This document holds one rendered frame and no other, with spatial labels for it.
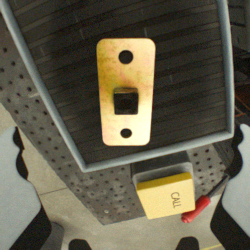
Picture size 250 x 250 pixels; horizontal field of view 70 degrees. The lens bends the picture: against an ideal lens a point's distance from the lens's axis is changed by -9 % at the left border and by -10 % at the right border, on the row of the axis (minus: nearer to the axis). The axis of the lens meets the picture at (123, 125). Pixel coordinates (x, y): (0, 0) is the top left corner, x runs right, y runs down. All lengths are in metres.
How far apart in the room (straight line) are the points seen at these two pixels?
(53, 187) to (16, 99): 1.51
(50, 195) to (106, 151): 2.10
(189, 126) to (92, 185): 0.78
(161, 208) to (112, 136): 0.12
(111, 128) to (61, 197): 2.10
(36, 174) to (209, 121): 1.96
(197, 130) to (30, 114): 0.65
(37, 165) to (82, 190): 1.07
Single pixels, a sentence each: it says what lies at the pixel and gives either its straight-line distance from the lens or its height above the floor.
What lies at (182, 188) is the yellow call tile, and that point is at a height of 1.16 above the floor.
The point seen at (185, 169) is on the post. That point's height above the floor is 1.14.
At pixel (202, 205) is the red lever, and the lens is 0.34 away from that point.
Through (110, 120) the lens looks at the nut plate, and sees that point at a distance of 0.15.
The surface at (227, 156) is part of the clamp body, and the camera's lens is 0.40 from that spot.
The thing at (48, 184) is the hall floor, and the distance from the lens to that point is 2.12.
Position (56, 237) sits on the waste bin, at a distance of 2.66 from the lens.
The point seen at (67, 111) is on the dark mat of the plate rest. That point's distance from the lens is 0.16.
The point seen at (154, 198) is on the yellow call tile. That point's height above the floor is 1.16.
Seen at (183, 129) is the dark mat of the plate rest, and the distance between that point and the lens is 0.17.
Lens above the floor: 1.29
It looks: 58 degrees down
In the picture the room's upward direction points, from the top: 180 degrees clockwise
